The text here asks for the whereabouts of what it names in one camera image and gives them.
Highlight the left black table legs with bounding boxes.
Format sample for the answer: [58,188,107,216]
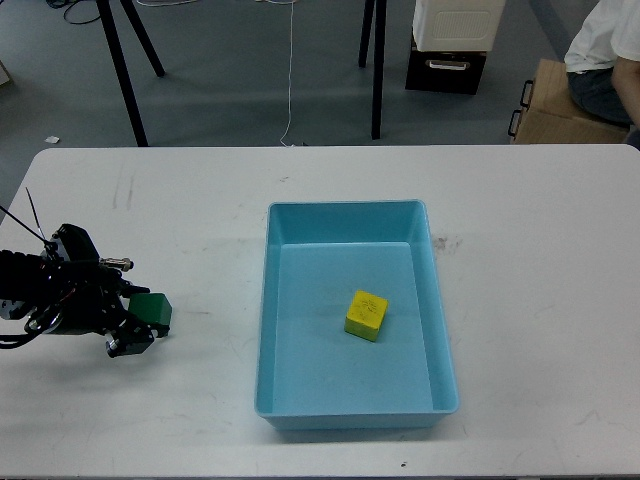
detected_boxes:
[95,0,166,147]

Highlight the seated person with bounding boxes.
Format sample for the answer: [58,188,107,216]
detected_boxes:
[564,0,639,148]

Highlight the black table legs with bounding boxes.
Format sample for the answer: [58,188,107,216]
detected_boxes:
[358,0,387,140]
[95,0,166,147]

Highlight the right black table legs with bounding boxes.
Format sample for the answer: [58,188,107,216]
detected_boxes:
[358,0,387,140]

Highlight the green block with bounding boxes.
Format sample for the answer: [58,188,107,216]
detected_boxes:
[128,293,172,338]

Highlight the blue plastic box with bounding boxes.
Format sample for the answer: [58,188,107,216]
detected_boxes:
[255,200,460,430]

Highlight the yellow block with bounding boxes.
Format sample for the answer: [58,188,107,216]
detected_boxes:
[344,290,389,342]

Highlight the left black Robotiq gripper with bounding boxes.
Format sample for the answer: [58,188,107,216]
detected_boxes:
[29,280,171,358]

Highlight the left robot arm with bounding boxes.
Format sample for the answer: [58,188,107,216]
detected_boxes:
[1,224,172,358]

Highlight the cardboard box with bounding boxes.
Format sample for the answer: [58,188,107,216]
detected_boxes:
[508,59,629,145]

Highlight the black drawer cabinet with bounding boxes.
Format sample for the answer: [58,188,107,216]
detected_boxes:
[405,42,487,95]

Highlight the white hanging cable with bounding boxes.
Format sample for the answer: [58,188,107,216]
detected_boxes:
[254,0,307,148]

